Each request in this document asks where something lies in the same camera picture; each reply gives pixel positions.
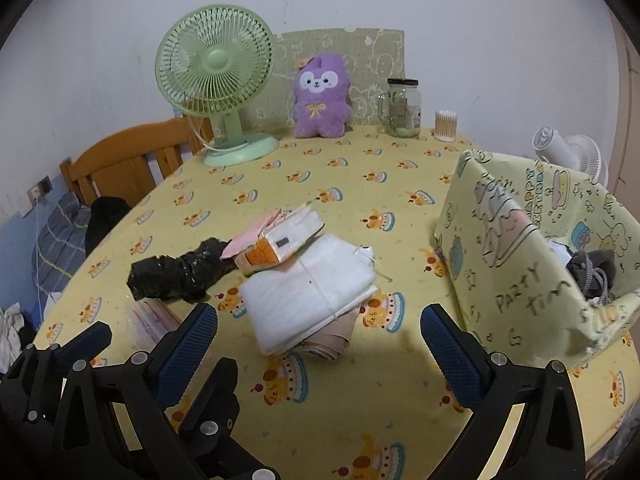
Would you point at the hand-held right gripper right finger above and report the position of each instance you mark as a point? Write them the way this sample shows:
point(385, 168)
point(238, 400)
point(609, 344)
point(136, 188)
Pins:
point(450, 360)

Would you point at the yellow patterned fabric storage box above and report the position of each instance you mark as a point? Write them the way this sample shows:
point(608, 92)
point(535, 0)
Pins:
point(505, 270)

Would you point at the orange and white packet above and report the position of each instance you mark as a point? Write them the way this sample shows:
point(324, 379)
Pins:
point(280, 245)

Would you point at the beige cloth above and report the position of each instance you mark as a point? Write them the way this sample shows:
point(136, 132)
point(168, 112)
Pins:
point(330, 340)

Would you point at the white cloth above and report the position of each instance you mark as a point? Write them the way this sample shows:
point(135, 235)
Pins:
point(559, 250)

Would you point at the black jacket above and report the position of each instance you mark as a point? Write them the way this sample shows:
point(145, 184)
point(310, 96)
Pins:
point(107, 222)

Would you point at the blue plaid bedding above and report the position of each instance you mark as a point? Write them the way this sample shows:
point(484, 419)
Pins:
point(60, 245)

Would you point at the white standing fan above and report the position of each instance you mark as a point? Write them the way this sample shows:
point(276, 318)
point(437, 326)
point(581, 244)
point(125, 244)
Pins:
point(575, 152)

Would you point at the purple plush toy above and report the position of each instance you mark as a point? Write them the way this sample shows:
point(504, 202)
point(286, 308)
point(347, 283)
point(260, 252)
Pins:
point(320, 105)

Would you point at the grey cloth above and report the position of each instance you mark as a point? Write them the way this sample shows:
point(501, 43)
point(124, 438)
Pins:
point(592, 270)

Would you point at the wall outlet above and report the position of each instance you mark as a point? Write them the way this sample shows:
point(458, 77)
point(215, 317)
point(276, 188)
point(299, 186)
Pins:
point(41, 190)

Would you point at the white towel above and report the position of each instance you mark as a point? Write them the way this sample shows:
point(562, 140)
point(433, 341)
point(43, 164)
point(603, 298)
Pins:
point(310, 295)

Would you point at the black plastic bag roll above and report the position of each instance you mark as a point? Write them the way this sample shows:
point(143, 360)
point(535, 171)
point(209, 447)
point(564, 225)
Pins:
point(180, 270)

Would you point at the pink printed pack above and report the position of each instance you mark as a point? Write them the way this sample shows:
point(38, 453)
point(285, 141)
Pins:
point(240, 246)

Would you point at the green desk fan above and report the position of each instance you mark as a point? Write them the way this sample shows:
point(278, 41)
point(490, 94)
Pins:
point(215, 60)

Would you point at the white crumpled clothes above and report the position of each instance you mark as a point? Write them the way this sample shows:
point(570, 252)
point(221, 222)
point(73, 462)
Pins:
point(12, 335)

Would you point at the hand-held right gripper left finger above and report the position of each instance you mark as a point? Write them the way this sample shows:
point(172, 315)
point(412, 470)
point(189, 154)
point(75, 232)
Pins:
point(187, 355)

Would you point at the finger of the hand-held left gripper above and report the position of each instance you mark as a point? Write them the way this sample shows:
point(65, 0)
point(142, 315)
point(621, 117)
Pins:
point(85, 341)
point(215, 405)

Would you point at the glass jar with black lid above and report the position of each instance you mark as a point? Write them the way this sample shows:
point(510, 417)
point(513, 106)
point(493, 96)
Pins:
point(402, 110)

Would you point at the wooden chair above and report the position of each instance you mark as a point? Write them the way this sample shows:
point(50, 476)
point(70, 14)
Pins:
point(125, 155)

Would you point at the cotton swab container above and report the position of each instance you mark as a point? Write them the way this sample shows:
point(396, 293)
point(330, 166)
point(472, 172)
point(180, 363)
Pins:
point(445, 127)

